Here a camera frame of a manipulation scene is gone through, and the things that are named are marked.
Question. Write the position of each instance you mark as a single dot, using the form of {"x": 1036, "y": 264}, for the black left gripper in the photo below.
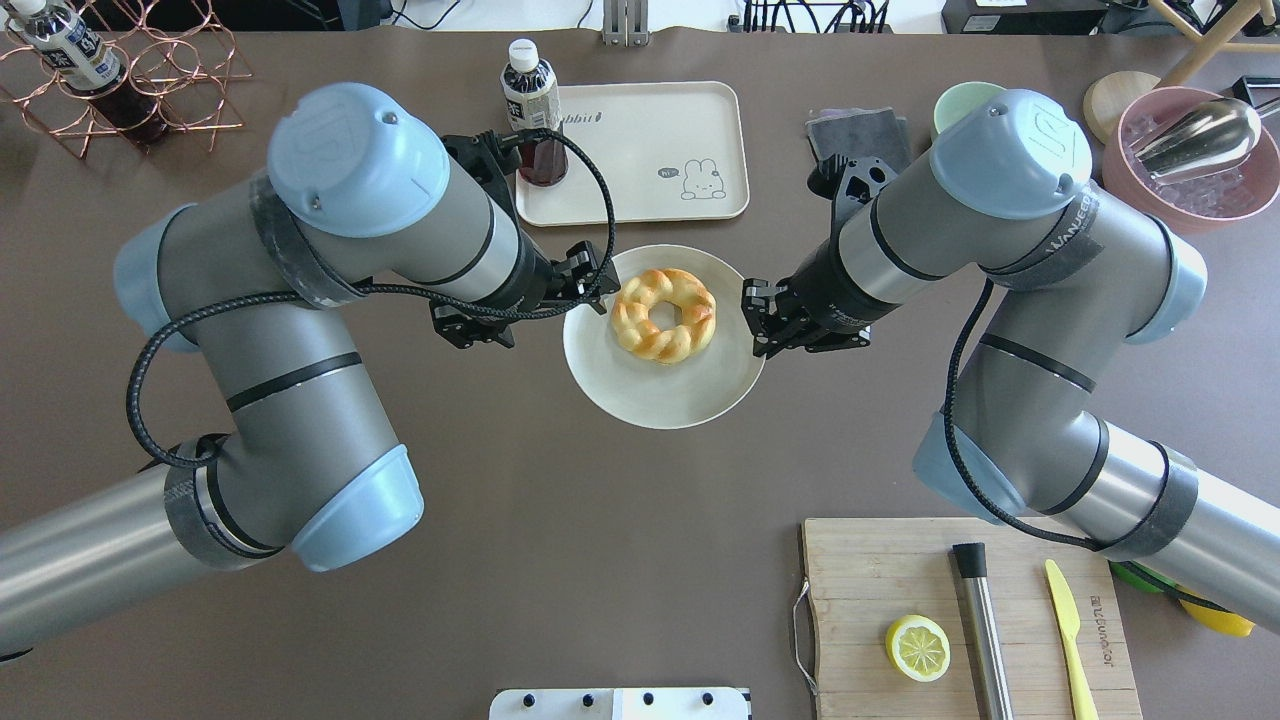
{"x": 533, "y": 288}

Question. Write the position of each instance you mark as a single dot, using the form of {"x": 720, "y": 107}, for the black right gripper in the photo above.
{"x": 822, "y": 298}

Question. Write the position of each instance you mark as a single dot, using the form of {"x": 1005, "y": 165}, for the white plate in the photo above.
{"x": 652, "y": 395}

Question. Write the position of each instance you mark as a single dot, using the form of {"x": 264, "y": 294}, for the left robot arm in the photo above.
{"x": 263, "y": 426}

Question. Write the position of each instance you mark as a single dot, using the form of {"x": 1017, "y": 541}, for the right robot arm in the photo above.
{"x": 1008, "y": 188}

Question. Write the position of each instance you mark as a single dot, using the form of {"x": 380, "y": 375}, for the tea bottle on tray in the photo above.
{"x": 531, "y": 88}

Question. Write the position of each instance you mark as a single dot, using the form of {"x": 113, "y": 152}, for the cream rabbit tray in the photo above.
{"x": 668, "y": 151}

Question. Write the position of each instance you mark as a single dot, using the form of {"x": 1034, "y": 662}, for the grey folded cloth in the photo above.
{"x": 861, "y": 133}

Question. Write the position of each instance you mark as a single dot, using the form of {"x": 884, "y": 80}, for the green bowl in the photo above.
{"x": 957, "y": 101}

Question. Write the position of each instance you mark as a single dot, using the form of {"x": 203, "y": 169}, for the wooden cutting board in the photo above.
{"x": 865, "y": 573}

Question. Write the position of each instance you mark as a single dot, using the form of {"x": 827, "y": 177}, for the lemon half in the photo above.
{"x": 918, "y": 648}

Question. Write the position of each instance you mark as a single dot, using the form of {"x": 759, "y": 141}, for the wooden glass stand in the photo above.
{"x": 1109, "y": 96}

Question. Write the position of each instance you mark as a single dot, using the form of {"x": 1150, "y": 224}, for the yellow plastic knife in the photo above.
{"x": 1069, "y": 624}

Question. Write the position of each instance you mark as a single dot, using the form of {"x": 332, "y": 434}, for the pink ice bowl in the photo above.
{"x": 1199, "y": 205}

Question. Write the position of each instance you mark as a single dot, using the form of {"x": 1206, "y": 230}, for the green lime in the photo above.
{"x": 1143, "y": 579}

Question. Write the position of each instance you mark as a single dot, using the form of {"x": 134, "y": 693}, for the tea bottle in rack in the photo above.
{"x": 91, "y": 69}

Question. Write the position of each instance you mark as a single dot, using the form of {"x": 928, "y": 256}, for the steel muddler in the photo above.
{"x": 991, "y": 683}

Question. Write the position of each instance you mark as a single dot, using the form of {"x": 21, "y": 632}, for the steel ice scoop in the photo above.
{"x": 1214, "y": 136}

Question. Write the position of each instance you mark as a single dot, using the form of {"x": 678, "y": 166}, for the whole lemon lower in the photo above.
{"x": 1218, "y": 620}

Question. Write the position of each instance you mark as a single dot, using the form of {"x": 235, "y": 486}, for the braided ring donut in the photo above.
{"x": 664, "y": 315}

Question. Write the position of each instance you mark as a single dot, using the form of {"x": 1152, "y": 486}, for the copper wire bottle rack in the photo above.
{"x": 178, "y": 80}

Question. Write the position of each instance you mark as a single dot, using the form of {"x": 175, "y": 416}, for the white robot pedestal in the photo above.
{"x": 682, "y": 702}

